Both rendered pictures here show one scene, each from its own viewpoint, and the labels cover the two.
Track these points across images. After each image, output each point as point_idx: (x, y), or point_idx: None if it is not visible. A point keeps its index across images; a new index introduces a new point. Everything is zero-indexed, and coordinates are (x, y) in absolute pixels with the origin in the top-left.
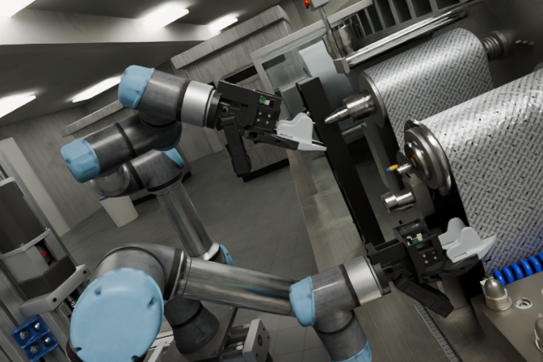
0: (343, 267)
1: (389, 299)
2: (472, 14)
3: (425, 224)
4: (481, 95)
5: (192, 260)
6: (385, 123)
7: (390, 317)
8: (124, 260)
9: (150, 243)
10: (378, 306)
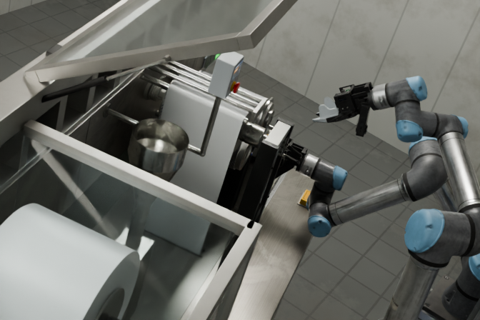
0: (318, 160)
1: (263, 235)
2: (145, 73)
3: None
4: None
5: (396, 180)
6: None
7: (273, 228)
8: (426, 145)
9: (419, 167)
10: (272, 238)
